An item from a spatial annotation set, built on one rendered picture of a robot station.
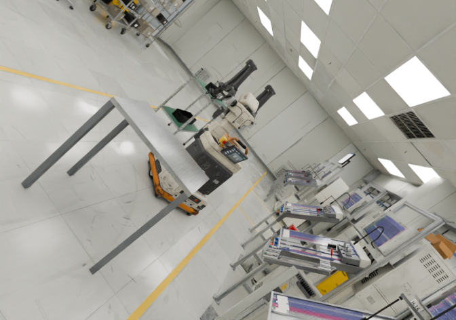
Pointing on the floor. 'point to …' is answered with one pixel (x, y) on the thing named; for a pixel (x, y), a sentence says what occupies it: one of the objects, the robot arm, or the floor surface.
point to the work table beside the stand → (165, 149)
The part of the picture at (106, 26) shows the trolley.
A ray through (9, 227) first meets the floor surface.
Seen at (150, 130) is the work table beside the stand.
